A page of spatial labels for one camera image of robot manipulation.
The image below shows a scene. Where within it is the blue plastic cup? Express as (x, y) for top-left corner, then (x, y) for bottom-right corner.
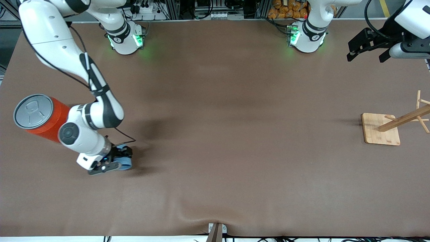
(116, 145), (133, 171)

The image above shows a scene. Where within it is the wooden cup rack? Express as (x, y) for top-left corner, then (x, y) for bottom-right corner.
(361, 90), (430, 146)

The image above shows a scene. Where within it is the orange can with grey lid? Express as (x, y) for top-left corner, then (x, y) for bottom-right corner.
(13, 94), (73, 144)

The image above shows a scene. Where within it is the orange snack packet pile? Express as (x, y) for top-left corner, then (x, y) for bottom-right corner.
(268, 0), (309, 19)

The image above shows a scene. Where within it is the brown table cloth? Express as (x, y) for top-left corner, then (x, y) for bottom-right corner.
(0, 18), (430, 237)

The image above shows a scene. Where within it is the white power strip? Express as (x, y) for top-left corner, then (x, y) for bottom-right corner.
(133, 0), (168, 21)

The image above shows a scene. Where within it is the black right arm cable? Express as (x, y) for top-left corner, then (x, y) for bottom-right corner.
(20, 20), (136, 147)

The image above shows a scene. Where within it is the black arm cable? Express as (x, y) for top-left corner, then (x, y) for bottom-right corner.
(364, 0), (403, 35)
(20, 20), (136, 147)

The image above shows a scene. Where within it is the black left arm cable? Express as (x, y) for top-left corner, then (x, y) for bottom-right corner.
(364, 0), (403, 35)

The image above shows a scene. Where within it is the metal table clamp bracket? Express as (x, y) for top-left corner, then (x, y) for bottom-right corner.
(206, 223), (228, 242)

